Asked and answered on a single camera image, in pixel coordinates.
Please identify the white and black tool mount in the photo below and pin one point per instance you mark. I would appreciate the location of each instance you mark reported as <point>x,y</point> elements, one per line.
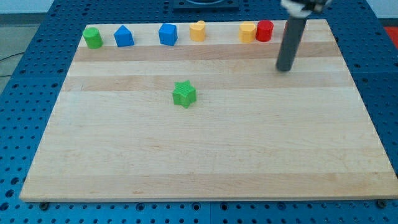
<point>304,8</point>

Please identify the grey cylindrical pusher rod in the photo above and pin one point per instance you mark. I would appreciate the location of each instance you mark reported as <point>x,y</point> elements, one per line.
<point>292,36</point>

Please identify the green star block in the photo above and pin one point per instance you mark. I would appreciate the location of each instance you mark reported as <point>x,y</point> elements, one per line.
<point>184,94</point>

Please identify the red cylinder block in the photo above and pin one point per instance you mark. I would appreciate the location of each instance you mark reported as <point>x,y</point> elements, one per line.
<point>264,30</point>

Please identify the yellow hexagon block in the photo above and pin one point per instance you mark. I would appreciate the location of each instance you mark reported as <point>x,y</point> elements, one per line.
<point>247,32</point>

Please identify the yellow heart block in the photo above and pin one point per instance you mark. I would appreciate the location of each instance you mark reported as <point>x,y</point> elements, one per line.
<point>197,31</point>

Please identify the wooden board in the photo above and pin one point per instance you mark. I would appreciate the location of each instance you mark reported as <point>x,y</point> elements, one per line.
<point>254,133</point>

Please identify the blue cube block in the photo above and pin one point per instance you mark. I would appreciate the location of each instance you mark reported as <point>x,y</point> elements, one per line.
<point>168,34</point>

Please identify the blue pentagon block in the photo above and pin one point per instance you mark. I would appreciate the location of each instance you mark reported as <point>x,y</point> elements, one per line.
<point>123,37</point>

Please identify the green cylinder block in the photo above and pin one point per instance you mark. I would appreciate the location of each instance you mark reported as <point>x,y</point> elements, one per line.
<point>92,38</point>

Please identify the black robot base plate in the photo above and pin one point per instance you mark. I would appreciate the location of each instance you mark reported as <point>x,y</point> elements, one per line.
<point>183,5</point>

